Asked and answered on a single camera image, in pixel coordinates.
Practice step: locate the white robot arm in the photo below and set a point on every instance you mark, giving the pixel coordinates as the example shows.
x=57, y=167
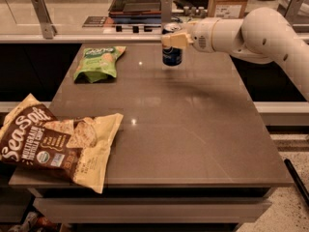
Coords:
x=263, y=36

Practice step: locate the middle metal glass bracket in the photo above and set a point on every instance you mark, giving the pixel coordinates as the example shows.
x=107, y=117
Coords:
x=166, y=11

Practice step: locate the black pole on floor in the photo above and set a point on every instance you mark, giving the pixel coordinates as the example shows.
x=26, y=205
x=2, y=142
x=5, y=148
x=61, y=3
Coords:
x=298, y=182

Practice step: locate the grey table drawer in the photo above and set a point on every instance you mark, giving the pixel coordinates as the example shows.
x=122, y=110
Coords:
x=158, y=210

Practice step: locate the snack packages under table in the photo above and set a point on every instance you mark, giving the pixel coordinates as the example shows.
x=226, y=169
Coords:
x=34, y=222

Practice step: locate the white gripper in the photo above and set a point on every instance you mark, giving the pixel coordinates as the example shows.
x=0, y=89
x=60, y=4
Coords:
x=200, y=36

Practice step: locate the left metal glass bracket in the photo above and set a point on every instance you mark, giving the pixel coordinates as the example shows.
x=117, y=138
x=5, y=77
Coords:
x=48, y=29

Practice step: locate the metal glass bracket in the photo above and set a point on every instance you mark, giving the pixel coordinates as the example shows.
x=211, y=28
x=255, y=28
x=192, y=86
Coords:
x=48, y=29
x=292, y=10
x=166, y=11

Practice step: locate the blue pepsi can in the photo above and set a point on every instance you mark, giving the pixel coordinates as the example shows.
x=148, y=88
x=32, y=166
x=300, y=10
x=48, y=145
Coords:
x=171, y=56

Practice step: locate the brown sea salt chip bag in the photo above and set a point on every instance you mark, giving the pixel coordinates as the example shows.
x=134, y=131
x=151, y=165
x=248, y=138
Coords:
x=77, y=149

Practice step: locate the green chip bag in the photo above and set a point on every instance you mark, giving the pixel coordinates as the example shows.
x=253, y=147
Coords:
x=98, y=63

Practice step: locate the cardboard box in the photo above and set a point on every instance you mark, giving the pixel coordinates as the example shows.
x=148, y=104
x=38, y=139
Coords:
x=227, y=8

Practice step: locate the right metal glass bracket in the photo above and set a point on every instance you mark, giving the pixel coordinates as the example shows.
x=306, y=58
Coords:
x=292, y=10

